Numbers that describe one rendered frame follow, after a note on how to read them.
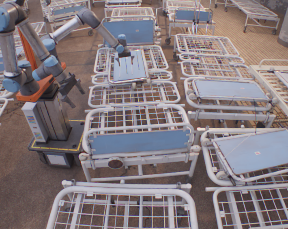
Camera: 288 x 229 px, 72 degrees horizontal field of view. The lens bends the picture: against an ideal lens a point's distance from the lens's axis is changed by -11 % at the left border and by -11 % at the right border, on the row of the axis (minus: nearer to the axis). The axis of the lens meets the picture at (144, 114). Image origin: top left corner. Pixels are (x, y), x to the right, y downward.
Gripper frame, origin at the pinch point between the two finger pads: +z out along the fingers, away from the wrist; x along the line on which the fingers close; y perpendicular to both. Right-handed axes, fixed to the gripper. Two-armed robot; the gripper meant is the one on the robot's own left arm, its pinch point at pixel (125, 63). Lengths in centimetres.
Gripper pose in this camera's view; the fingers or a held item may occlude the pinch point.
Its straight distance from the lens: 236.9
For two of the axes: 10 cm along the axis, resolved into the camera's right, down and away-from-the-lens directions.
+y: -1.2, -6.4, 7.6
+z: 0.8, 7.6, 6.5
